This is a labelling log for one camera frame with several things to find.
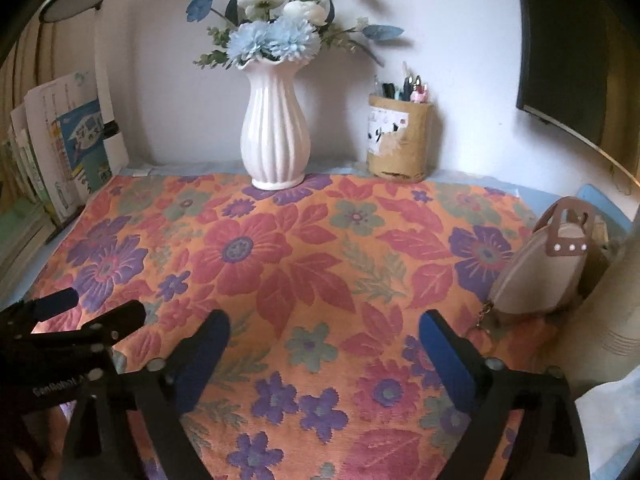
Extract bunch of pens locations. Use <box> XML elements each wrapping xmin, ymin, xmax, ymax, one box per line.
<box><xmin>374</xmin><ymin>61</ymin><xmax>432</xmax><ymax>105</ymax></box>

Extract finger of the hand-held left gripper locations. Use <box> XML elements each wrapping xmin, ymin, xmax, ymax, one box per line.
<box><xmin>85</xmin><ymin>301</ymin><xmax>147</xmax><ymax>347</ymax></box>
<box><xmin>27</xmin><ymin>287</ymin><xmax>80</xmax><ymax>323</ymax></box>

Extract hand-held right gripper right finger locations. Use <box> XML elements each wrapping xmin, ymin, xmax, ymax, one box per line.
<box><xmin>419</xmin><ymin>309</ymin><xmax>590</xmax><ymax>480</ymax></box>

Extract white sheet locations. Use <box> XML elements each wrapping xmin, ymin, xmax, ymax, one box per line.
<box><xmin>574</xmin><ymin>370</ymin><xmax>640</xmax><ymax>480</ymax></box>

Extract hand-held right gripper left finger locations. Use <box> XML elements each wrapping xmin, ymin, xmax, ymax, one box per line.
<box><xmin>62</xmin><ymin>309</ymin><xmax>232</xmax><ymax>480</ymax></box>

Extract cardboard pen holder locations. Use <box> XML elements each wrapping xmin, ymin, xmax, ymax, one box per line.
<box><xmin>366</xmin><ymin>92</ymin><xmax>435</xmax><ymax>182</ymax></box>

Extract black television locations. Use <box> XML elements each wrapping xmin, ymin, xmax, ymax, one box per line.
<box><xmin>510</xmin><ymin>0</ymin><xmax>640</xmax><ymax>183</ymax></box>

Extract beige curtain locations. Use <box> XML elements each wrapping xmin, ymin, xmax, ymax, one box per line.
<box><xmin>0</xmin><ymin>20</ymin><xmax>53</xmax><ymax>171</ymax></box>

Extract floral tablecloth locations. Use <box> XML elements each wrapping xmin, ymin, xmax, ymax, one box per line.
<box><xmin>0</xmin><ymin>172</ymin><xmax>618</xmax><ymax>480</ymax></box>

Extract translucent beige container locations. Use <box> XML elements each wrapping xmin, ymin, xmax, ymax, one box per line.
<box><xmin>564</xmin><ymin>237</ymin><xmax>640</xmax><ymax>397</ymax></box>

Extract stack of books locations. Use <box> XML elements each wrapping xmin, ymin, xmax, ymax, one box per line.
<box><xmin>0</xmin><ymin>71</ymin><xmax>132</xmax><ymax>281</ymax></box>

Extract blue and white artificial flowers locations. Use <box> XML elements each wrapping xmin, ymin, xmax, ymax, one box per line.
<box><xmin>186</xmin><ymin>0</ymin><xmax>406</xmax><ymax>72</ymax></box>

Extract beige handbag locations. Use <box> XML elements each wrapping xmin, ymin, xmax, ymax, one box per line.
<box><xmin>466</xmin><ymin>196</ymin><xmax>612</xmax><ymax>347</ymax></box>

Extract white ribbed vase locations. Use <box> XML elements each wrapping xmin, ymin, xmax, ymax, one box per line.
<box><xmin>240</xmin><ymin>57</ymin><xmax>311</xmax><ymax>191</ymax></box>

